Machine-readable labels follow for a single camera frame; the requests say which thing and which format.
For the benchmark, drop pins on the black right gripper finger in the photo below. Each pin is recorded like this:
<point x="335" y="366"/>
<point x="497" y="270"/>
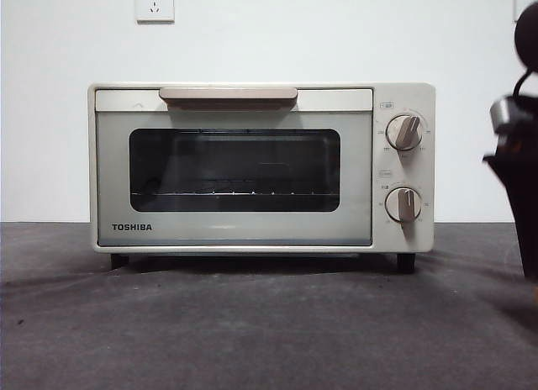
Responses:
<point x="521" y="205"/>

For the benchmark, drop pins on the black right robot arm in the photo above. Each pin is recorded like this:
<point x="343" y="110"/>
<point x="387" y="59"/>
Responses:
<point x="529" y="37"/>

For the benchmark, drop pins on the cream Toshiba toaster oven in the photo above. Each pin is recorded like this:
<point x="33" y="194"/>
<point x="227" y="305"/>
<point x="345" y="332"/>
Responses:
<point x="424" y="171"/>

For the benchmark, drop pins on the oven timer knob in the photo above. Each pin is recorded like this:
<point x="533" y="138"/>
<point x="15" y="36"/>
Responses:
<point x="403" y="204"/>

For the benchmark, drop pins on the oven temperature knob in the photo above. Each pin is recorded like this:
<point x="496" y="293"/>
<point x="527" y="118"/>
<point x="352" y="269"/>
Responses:
<point x="404" y="132"/>

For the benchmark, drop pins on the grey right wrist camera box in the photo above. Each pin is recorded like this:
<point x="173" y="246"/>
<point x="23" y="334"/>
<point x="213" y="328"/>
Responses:
<point x="501" y="112"/>

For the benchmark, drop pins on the white wall socket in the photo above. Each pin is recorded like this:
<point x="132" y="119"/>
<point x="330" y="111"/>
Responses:
<point x="516" y="7"/>
<point x="154" y="7"/>

